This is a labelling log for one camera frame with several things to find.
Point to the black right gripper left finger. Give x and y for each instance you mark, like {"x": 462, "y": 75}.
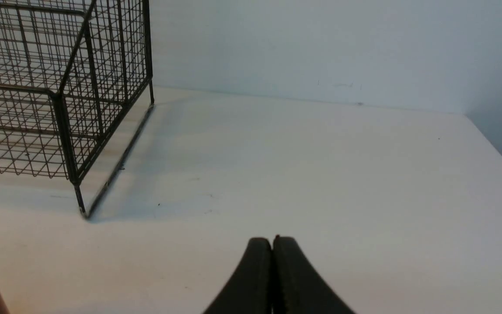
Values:
{"x": 248, "y": 289}

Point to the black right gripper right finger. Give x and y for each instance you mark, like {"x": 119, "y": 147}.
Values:
{"x": 299, "y": 288}

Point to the black wire mesh shelf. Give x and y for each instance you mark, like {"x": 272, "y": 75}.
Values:
{"x": 70, "y": 72}

